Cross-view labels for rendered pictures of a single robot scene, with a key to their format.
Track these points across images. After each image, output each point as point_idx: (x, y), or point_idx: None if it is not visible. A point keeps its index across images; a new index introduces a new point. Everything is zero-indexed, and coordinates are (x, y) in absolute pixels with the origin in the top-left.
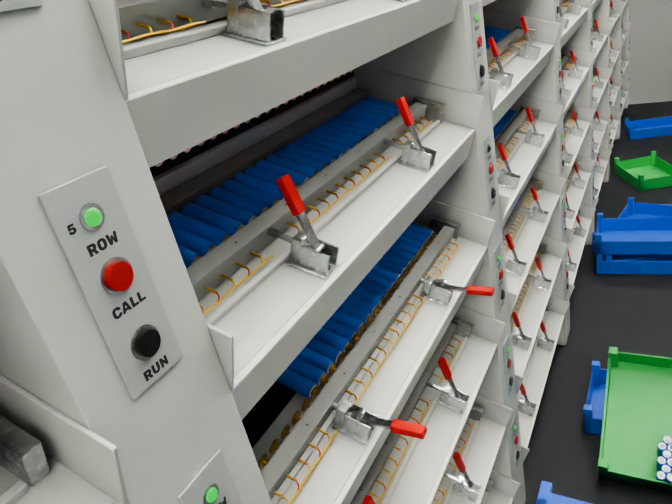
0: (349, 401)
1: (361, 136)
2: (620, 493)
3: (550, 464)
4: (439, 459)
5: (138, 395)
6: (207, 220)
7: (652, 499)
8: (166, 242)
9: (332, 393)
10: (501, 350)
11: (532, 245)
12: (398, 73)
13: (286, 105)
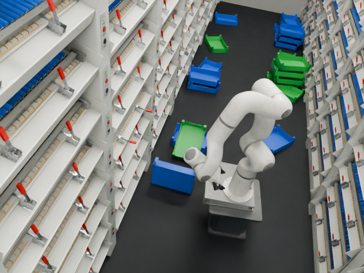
0: (120, 136)
1: None
2: (176, 162)
3: (158, 153)
4: (133, 149)
5: (106, 136)
6: None
7: (184, 163)
8: (111, 116)
9: (116, 134)
10: (150, 121)
11: (164, 86)
12: None
13: None
